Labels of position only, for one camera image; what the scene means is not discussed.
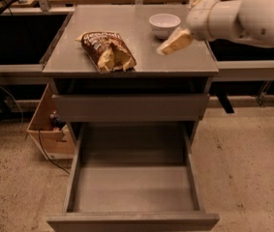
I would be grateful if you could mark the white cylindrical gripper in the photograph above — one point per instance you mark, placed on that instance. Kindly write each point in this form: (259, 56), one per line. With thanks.
(198, 18)

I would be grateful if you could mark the brown chip bag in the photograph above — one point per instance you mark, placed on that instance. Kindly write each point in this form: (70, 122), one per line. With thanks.
(107, 51)

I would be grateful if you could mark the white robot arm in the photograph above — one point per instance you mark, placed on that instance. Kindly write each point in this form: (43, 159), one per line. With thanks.
(248, 22)

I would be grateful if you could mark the grey drawer cabinet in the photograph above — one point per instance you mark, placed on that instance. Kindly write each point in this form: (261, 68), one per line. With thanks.
(108, 84)

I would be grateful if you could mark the grey top drawer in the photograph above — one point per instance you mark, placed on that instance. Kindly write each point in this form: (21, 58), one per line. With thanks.
(131, 108)

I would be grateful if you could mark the open grey middle drawer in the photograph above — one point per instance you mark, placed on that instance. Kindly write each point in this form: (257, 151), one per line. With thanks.
(133, 178)

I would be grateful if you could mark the white ceramic bowl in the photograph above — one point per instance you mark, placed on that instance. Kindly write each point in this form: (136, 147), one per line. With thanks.
(162, 25)

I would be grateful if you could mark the cardboard box on floor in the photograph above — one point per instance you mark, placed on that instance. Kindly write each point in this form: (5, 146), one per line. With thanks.
(54, 143)

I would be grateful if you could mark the grey metal rail frame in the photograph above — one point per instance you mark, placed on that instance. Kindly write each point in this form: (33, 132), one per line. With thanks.
(35, 45)

